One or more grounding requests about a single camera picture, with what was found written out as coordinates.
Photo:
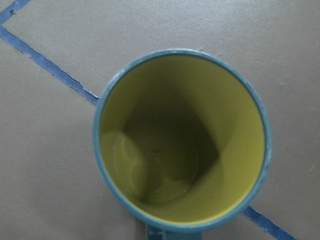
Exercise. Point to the blue-green mug yellow inside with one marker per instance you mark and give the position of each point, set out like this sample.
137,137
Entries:
182,141

